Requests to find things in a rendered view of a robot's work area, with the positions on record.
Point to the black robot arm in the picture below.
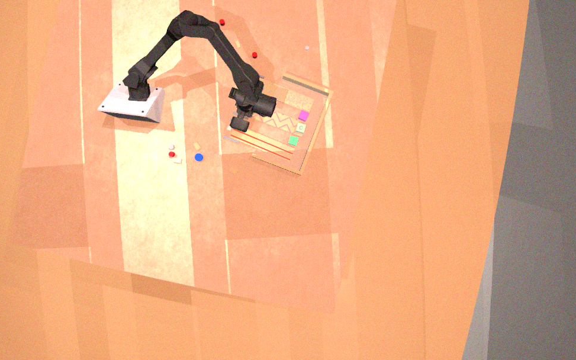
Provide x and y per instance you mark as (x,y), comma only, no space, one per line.
(189,24)

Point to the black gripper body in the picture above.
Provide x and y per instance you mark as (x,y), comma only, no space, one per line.
(239,123)

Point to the brown open-top wooden box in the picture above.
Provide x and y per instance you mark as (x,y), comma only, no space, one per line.
(287,138)

